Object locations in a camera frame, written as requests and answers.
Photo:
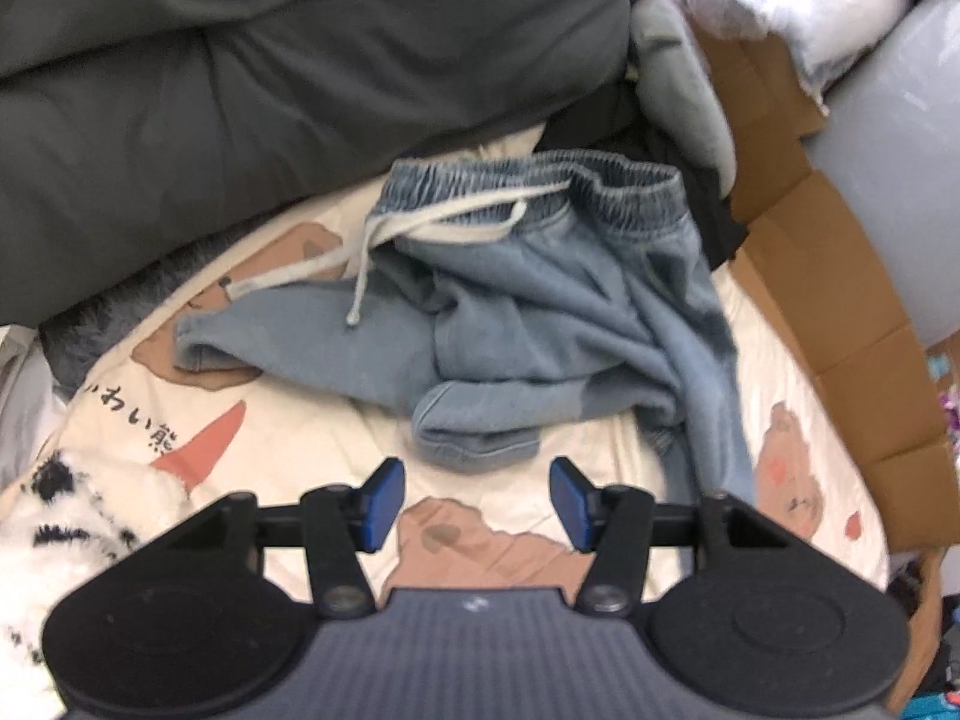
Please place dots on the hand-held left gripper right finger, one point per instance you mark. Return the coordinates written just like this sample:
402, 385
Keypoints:
570, 502

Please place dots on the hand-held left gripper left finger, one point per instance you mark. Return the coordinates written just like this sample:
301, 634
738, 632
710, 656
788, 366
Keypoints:
382, 502

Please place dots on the blue denim pants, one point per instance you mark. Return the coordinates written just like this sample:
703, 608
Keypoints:
525, 315

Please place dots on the cream bear print blanket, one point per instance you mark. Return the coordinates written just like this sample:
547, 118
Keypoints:
285, 450

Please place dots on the white fluffy spotted blanket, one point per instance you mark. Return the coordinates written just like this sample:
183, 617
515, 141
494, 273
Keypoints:
75, 510

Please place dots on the black garment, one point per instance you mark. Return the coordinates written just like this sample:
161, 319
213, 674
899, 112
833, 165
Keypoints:
720, 232

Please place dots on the grey fuzzy blanket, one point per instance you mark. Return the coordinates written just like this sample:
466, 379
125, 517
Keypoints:
97, 315

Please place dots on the brown cardboard sheet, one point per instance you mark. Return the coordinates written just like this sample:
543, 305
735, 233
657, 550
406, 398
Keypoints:
825, 255

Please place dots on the purple and white packet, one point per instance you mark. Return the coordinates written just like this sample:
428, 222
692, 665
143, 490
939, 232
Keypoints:
951, 412

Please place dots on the grey neck pillow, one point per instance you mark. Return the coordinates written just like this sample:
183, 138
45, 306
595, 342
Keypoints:
675, 75

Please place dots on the dark grey duvet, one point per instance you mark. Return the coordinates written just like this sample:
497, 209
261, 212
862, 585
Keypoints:
300, 52

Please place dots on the grey upright mattress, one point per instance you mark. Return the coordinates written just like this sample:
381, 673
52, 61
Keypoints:
900, 127

